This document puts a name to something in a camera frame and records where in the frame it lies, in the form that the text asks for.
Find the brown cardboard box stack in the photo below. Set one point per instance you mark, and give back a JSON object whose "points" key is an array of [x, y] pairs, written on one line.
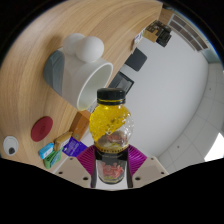
{"points": [[152, 31]]}

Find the ceiling light panel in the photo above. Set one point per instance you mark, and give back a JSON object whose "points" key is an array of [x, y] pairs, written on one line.
{"points": [[216, 148]]}

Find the purple standing sign card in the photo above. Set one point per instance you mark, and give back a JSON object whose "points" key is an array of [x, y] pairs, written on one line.
{"points": [[75, 147]]}

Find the black office chair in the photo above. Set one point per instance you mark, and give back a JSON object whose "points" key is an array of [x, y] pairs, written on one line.
{"points": [[136, 60]]}

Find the white and grey mug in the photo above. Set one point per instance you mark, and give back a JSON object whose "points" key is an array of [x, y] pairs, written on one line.
{"points": [[76, 73]]}

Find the flat round red coaster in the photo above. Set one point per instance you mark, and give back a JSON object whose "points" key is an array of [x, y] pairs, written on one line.
{"points": [[41, 129]]}

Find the clear bottle with black cap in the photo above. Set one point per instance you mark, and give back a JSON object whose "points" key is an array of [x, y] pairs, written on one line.
{"points": [[111, 120]]}

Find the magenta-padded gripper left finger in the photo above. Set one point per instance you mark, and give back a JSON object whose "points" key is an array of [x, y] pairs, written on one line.
{"points": [[71, 170]]}

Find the round white desk grommet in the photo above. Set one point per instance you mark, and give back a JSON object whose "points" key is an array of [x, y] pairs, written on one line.
{"points": [[10, 145]]}

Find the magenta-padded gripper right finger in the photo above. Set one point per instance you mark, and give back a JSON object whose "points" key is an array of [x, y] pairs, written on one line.
{"points": [[148, 168]]}

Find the white and green booklet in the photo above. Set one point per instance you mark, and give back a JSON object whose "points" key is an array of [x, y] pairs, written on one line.
{"points": [[139, 40]]}

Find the small blue packet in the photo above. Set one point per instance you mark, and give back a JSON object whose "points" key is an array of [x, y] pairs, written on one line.
{"points": [[46, 150]]}

